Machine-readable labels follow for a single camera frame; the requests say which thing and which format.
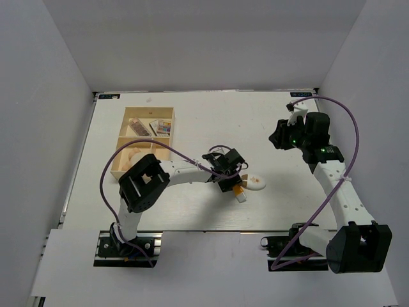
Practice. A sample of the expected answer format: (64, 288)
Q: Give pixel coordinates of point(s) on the wooden organizer tray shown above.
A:
(146, 115)

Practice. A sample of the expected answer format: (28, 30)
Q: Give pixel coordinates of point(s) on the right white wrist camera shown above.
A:
(296, 108)

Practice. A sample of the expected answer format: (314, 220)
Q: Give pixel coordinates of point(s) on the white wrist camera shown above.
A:
(219, 150)
(296, 108)

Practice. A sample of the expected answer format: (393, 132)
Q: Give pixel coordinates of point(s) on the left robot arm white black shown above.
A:
(142, 185)

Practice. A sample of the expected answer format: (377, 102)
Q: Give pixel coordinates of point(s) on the white oval sunscreen bottle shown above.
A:
(252, 182)

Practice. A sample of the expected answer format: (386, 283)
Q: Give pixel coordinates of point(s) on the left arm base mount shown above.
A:
(112, 253)

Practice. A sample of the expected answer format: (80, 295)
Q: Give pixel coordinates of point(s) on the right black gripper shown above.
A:
(278, 138)

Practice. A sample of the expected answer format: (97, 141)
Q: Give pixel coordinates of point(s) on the colourful small eyeshadow palette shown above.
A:
(161, 127)

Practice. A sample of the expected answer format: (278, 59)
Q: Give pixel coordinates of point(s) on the orange cream tube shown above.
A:
(239, 193)

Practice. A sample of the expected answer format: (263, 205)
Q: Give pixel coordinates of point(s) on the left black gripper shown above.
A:
(226, 186)

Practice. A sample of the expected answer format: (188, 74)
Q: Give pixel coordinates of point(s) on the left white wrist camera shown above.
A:
(219, 150)

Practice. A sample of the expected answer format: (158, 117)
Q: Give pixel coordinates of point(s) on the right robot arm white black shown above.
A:
(360, 244)

